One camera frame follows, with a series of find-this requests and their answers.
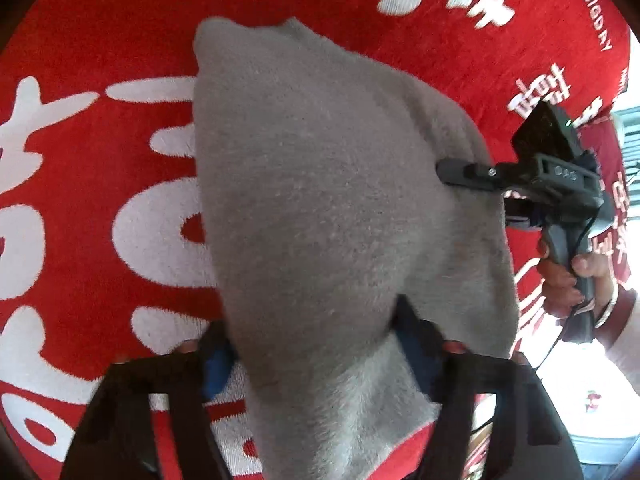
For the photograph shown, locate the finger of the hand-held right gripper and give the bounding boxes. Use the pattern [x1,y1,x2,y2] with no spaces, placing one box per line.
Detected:
[435,158,507,192]
[504,195,544,232]

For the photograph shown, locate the red printed blanket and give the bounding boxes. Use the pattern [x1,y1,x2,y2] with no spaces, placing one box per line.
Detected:
[0,0,632,480]

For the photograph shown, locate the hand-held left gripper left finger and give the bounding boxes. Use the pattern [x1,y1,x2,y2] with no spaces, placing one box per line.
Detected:
[60,319,240,480]

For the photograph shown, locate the person's right forearm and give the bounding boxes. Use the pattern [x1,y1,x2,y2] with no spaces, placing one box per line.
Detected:
[594,284,640,397]

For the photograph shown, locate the light grey tub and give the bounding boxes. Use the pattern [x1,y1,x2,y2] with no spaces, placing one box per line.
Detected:
[566,427,640,467]

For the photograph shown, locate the person's right hand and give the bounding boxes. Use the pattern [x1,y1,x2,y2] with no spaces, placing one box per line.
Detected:
[537,237,614,322]

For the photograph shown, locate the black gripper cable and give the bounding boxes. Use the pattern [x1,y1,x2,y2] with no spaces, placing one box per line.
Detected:
[529,210,610,377]

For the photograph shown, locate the silver bracelet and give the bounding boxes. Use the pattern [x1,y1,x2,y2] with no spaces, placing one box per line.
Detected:
[596,284,620,330]

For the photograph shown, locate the grey towel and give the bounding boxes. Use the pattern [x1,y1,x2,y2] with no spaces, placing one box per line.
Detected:
[192,16,522,480]

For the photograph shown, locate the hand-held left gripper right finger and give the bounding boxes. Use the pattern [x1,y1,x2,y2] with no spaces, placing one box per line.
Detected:
[392,294,586,480]

